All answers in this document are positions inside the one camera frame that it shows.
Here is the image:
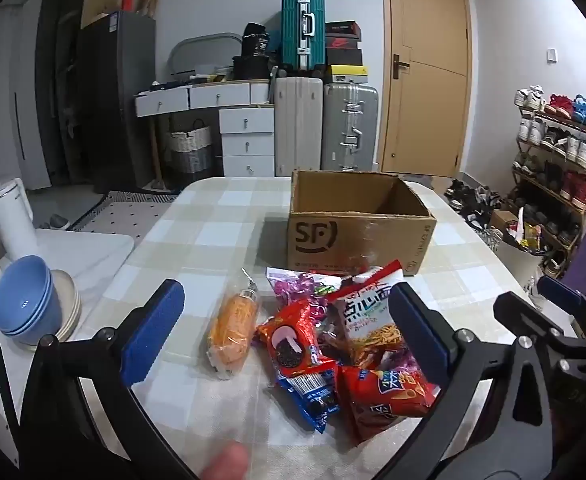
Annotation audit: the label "person's left hand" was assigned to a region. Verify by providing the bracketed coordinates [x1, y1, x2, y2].
[195, 442, 251, 480]

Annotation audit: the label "black refrigerator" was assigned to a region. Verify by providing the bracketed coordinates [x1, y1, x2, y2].
[75, 10, 156, 193]

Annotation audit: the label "silver suitcase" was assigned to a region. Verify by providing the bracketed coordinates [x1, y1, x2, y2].
[321, 83, 379, 172]

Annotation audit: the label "beige plate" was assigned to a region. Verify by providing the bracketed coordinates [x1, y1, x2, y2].
[23, 285, 82, 352]

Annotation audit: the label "orange snack packet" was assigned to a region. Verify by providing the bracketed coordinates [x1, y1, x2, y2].
[207, 267, 260, 380]

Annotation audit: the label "trash bin with white bag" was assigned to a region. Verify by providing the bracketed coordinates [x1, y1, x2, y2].
[497, 207, 550, 292]

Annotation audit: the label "teal suitcase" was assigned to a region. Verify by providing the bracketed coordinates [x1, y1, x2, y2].
[280, 0, 327, 72]

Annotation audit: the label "white kettle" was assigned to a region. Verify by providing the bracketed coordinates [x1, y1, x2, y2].
[0, 177, 38, 263]

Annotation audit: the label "blue cookie packet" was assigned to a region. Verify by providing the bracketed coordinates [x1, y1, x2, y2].
[275, 357, 342, 435]

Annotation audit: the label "wooden stick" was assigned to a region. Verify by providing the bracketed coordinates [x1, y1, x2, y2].
[147, 115, 167, 192]

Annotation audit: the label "small cardboard box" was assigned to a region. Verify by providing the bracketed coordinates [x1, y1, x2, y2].
[488, 208, 519, 233]

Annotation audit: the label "beige suitcase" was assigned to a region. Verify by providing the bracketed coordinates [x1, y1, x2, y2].
[274, 76, 324, 177]

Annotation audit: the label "red chip bag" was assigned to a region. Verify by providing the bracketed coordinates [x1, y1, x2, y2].
[338, 365, 441, 447]

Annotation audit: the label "black white patterned rug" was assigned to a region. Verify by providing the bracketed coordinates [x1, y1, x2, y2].
[70, 190, 180, 234]

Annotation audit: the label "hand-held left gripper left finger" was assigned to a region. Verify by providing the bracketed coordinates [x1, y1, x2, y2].
[18, 279, 199, 480]

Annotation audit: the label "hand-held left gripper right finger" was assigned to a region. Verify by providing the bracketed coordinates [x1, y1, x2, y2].
[373, 282, 555, 480]

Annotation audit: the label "red white noodle snack packet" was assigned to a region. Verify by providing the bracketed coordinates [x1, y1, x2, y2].
[328, 260, 409, 366]

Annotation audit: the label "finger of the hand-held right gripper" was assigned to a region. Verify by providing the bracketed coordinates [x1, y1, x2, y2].
[538, 275, 586, 333]
[493, 291, 586, 361]

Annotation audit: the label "blue bowl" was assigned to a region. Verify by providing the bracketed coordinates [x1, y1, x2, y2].
[0, 280, 64, 337]

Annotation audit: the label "wooden door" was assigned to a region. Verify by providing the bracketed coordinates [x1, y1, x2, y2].
[380, 0, 474, 179]

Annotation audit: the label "rows of sneakers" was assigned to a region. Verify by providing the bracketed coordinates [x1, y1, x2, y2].
[513, 85, 586, 261]

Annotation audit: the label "white drawer desk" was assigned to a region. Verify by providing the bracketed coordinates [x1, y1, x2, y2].
[134, 80, 276, 178]

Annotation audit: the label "black printed box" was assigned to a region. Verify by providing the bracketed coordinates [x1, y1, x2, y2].
[241, 22, 272, 58]

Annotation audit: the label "white grey woven basket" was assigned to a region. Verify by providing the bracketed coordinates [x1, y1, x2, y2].
[167, 119, 217, 177]

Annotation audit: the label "beige plates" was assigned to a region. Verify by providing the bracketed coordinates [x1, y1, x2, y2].
[20, 269, 80, 347]

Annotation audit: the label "red black shoe box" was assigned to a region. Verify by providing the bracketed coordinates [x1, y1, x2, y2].
[325, 39, 363, 66]

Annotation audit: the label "brown cardboard box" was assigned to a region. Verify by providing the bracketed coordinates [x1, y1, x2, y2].
[287, 170, 436, 277]

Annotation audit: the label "pile of dark shoes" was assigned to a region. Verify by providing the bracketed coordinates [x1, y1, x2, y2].
[446, 177, 505, 242]

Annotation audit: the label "grey plastic lid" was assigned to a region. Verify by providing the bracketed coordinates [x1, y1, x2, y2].
[168, 33, 244, 81]

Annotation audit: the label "purple candy bag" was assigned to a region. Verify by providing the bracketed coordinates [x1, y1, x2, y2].
[380, 347, 421, 378]
[265, 266, 344, 321]

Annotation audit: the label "red cookie packet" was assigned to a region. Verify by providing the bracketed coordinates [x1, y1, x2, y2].
[255, 302, 341, 378]

